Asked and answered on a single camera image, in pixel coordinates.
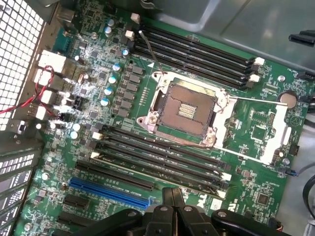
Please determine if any black and silver PC case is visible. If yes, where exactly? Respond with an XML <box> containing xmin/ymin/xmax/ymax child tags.
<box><xmin>0</xmin><ymin>0</ymin><xmax>315</xmax><ymax>236</ymax></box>

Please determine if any thin locking lever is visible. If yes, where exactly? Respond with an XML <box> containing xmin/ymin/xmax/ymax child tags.
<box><xmin>138</xmin><ymin>29</ymin><xmax>168</xmax><ymax>74</ymax></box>

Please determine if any round coin battery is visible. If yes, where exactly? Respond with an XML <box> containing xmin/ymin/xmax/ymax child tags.
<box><xmin>280</xmin><ymin>90</ymin><xmax>297</xmax><ymax>109</ymax></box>

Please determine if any thin red wire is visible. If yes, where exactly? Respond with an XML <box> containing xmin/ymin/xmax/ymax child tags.
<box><xmin>0</xmin><ymin>65</ymin><xmax>56</xmax><ymax>116</ymax></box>

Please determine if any long black expansion slot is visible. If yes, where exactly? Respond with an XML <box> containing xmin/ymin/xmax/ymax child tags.
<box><xmin>75</xmin><ymin>159</ymin><xmax>155</xmax><ymax>193</ymax></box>

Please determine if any short black expansion slot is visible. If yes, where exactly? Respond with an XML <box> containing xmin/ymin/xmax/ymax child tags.
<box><xmin>63</xmin><ymin>193</ymin><xmax>91</xmax><ymax>210</ymax></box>

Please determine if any blue expansion slot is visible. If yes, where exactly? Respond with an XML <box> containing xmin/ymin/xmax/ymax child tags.
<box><xmin>69</xmin><ymin>177</ymin><xmax>150</xmax><ymax>210</ymax></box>

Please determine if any green motherboard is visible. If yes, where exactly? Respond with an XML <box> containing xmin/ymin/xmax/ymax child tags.
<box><xmin>19</xmin><ymin>0</ymin><xmax>315</xmax><ymax>236</ymax></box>

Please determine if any black wire with connector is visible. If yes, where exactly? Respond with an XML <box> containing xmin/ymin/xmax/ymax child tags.
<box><xmin>287</xmin><ymin>29</ymin><xmax>315</xmax><ymax>47</ymax></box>

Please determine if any CPU socket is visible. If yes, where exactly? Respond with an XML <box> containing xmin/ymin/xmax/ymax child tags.
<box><xmin>136</xmin><ymin>71</ymin><xmax>231</xmax><ymax>148</ymax></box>

